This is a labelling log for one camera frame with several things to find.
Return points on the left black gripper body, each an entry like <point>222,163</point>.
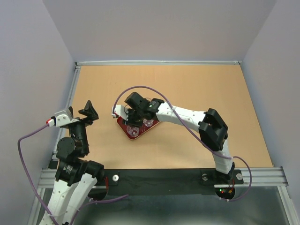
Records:
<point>79,129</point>

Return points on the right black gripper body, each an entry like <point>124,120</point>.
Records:
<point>135,118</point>

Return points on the clear glass group back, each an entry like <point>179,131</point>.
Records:
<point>132,131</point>

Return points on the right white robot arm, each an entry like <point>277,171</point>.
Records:
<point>211,128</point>

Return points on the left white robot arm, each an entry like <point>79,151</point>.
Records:
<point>75,177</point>

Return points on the red lacquer tray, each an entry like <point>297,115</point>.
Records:
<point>142,130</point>

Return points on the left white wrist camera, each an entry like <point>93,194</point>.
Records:
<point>62,118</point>

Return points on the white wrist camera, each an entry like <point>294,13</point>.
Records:
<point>62,118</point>
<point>120,111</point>

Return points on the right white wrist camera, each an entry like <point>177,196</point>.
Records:
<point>120,111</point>

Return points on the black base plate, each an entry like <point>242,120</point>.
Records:
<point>163,182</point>

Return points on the aluminium table frame rail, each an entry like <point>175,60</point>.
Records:
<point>195,87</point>

